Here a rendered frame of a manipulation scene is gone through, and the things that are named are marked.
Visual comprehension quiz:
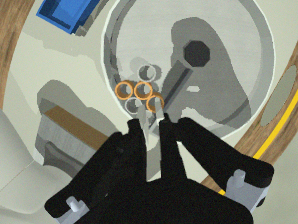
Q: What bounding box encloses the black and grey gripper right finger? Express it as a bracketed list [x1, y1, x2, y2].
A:
[155, 101, 274, 224]

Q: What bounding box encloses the grey metal bushing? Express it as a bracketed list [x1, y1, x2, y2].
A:
[145, 105, 155, 126]
[137, 64, 156, 82]
[125, 94, 143, 114]

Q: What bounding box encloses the bronze bushing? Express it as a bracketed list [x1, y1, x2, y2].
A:
[146, 92, 164, 113]
[115, 80, 134, 100]
[134, 81, 152, 100]

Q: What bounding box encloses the blue crate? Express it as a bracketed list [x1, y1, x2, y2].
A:
[36, 0, 100, 36]

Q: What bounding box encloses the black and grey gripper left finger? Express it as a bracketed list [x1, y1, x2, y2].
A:
[44, 105, 149, 224]

